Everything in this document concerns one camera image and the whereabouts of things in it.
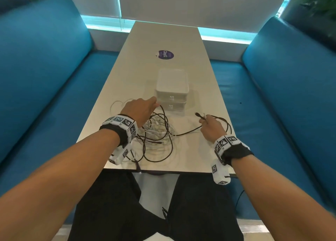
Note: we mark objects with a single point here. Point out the person's left fingers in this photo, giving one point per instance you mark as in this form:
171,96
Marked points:
154,103

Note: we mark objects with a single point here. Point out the black trousers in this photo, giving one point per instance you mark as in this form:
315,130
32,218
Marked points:
115,212

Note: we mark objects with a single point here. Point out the white left wrist marker band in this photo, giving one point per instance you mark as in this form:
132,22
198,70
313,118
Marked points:
123,128

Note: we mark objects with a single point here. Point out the white wrist marker band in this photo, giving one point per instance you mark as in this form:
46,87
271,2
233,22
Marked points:
123,128
225,151

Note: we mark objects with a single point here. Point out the person's left forearm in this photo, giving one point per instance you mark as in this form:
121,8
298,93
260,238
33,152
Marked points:
52,185

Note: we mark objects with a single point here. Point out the person's right hand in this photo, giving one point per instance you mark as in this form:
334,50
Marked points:
214,129

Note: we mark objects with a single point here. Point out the purple round sticker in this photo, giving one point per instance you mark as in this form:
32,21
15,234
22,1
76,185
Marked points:
164,55

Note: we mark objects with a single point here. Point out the blue sofa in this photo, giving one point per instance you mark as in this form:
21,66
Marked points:
278,91
44,91

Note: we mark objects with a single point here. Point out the person's right fingers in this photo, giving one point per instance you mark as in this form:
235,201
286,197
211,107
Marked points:
204,120

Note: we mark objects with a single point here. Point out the white plastic box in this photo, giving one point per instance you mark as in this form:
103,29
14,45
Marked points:
172,82
174,104

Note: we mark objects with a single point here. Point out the person's right forearm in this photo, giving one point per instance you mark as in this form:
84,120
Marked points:
278,196

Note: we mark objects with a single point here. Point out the person's left hand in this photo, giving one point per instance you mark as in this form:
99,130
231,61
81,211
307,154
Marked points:
136,109

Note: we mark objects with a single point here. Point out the white right wrist marker band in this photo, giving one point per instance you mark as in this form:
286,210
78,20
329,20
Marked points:
225,151

